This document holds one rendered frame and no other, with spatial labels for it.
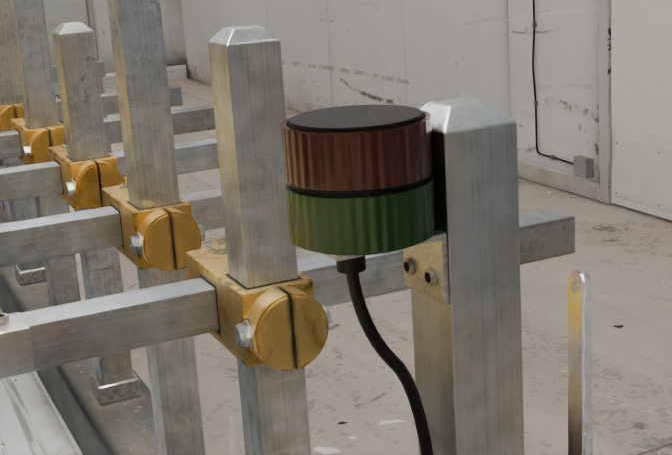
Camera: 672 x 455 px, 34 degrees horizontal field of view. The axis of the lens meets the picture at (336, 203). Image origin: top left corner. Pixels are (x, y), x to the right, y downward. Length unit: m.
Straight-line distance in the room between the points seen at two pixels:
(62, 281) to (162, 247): 0.56
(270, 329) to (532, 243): 0.25
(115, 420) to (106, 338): 0.48
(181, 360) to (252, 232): 0.31
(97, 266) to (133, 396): 0.15
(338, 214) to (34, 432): 1.01
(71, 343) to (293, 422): 0.15
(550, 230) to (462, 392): 0.39
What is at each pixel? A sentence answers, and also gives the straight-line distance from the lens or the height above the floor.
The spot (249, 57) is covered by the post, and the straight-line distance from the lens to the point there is 0.67.
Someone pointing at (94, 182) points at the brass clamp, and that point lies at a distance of 1.14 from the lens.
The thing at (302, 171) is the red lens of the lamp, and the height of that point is 1.10.
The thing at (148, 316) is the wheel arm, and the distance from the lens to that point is 0.72.
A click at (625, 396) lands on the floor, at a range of 2.90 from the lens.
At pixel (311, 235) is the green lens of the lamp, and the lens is 0.43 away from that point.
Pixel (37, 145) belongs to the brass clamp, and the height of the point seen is 0.95.
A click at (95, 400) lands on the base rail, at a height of 0.70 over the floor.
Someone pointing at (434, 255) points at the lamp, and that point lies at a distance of 0.46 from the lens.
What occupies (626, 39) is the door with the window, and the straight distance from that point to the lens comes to 4.52.
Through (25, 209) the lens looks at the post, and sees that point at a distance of 1.68.
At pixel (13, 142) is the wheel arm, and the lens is 1.45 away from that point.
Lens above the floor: 1.19
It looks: 14 degrees down
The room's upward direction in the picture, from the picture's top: 4 degrees counter-clockwise
